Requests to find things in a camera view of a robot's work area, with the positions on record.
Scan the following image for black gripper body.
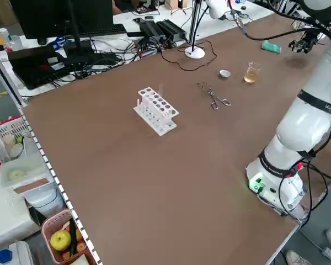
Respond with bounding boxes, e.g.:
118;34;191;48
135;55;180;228
300;30;324;54

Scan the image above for green sponge cloth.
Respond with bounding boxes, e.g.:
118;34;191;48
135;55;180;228
260;40;282;54

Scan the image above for glass beaker with amber liquid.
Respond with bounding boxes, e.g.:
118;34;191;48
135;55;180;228
243;62;263;84

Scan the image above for metal crucible tongs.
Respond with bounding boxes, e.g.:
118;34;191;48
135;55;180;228
197;82;232;111

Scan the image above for black power supply box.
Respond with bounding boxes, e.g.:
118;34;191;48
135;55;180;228
139;21;166;42
156;19;188;40

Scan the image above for white test tube rack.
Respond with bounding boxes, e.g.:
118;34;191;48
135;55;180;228
133;87;180;136

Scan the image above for black computer monitor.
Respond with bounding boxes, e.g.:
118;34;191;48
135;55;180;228
9;0;127;57

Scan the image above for black flat equipment case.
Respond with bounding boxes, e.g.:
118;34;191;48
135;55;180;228
7;45;71;91

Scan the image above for dark green vegetable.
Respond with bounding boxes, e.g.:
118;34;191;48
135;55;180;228
68;218;78;255

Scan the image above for clear plastic container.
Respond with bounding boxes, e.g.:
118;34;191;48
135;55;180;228
0;156;56;195

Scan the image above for white basket with red rim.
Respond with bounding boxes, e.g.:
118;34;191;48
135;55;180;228
0;115;31;162

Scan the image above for pink plastic basket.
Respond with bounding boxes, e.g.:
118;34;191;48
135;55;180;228
41;209;99;264

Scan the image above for yellow apple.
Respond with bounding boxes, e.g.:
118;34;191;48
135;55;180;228
50;230;72;251

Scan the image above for white box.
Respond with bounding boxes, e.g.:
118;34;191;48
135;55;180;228
0;183;42;245

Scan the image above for blue plastic object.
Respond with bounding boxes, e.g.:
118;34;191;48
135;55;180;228
0;249;14;263

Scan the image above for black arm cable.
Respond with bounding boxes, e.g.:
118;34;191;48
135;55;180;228
226;0;331;224

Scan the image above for black lamp cable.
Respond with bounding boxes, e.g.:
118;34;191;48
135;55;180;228
161;40;217;72

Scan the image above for aluminium frame post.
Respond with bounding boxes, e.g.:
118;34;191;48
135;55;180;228
186;0;204;46
0;45;28;107

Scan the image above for desk cable tangle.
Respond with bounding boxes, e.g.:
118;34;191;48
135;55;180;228
44;35;166;81

